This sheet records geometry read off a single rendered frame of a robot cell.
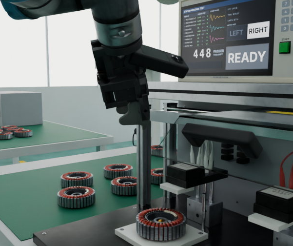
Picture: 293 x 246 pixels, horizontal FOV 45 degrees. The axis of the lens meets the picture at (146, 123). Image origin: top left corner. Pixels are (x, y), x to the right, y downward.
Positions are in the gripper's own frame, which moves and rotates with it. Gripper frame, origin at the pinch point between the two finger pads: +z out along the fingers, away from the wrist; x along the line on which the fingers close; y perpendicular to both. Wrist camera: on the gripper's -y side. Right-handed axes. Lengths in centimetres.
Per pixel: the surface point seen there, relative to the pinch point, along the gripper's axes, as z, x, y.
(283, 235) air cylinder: 16.7, 22.3, -21.0
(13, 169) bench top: 58, -54, 52
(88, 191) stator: 36.4, -15.4, 18.7
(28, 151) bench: 87, -93, 57
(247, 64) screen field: -6.0, -4.1, -23.3
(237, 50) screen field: -7.4, -7.8, -22.5
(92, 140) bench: 103, -108, 23
